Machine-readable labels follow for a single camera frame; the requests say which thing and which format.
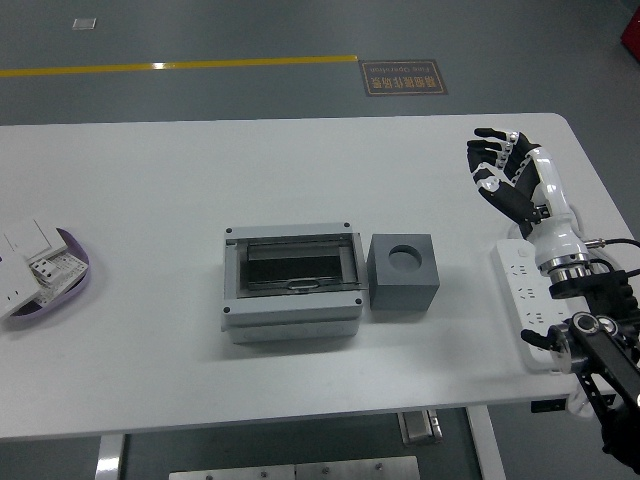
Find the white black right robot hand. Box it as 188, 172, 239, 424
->
466, 127, 592, 270

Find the grey box with clear lid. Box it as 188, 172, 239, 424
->
221, 222, 365, 344

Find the grey cube with round hole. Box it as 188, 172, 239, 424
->
366, 232, 442, 313

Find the white power strip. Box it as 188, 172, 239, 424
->
488, 238, 582, 374

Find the red object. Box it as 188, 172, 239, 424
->
619, 8, 640, 57

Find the brown floor sign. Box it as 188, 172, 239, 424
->
359, 59, 449, 98

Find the black flat bar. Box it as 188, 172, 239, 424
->
530, 398, 570, 414

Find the white table leg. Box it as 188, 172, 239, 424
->
94, 433, 126, 480
466, 404, 507, 480

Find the yellow floor tape line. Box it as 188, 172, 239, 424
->
0, 53, 360, 79

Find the purple tray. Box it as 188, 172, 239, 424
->
0, 227, 91, 331

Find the white circuit breaker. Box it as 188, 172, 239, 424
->
27, 251, 86, 302

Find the white socket panel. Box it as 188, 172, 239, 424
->
0, 252, 42, 321

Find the white power cable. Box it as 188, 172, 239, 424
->
508, 202, 596, 419

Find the grey metal table bracket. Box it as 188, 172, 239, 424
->
397, 409, 444, 446

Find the grey metal base plate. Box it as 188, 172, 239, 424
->
168, 455, 422, 480

